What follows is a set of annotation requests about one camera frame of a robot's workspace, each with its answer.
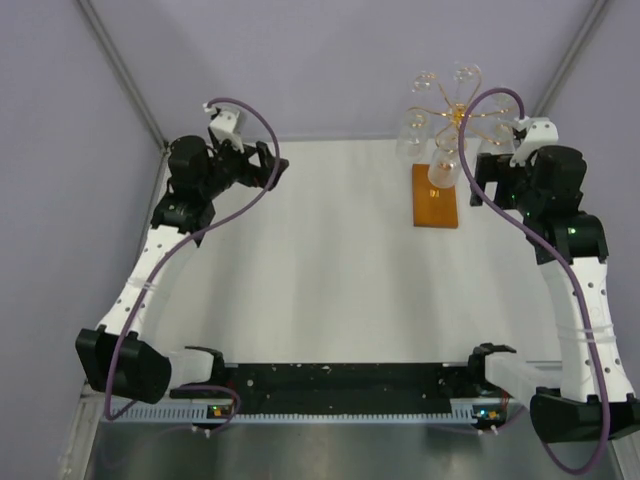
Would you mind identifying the gold wire glass rack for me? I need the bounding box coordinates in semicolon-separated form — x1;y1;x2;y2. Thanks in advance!
410;65;518;148

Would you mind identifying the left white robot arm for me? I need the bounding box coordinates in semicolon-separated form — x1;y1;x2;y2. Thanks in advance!
75;135;289;404

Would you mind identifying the grey slotted cable duct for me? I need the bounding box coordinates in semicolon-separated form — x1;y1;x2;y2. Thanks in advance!
111;400;506;427

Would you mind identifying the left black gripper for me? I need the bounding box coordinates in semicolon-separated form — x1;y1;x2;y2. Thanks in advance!
199;136;287;200

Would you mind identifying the left aluminium frame post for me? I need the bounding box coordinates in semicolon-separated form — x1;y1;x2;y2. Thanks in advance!
73;0;168;151

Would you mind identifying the right aluminium frame post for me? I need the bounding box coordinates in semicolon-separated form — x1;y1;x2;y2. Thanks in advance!
533;0;614;117

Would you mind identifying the wine glass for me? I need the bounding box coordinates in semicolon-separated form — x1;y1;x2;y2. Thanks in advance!
411;71;438;95
395;108;430;163
477;120;515;155
452;62;482;87
491;92;519;113
428;147;461;189

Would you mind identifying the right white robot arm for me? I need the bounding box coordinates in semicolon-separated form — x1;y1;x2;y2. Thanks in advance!
466;145;639;444

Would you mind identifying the aluminium frame post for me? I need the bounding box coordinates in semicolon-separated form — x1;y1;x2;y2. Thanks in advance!
73;0;168;151
533;0;614;117

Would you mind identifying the orange wooden rack base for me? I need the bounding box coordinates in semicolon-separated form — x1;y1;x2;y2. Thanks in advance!
411;164;459;229

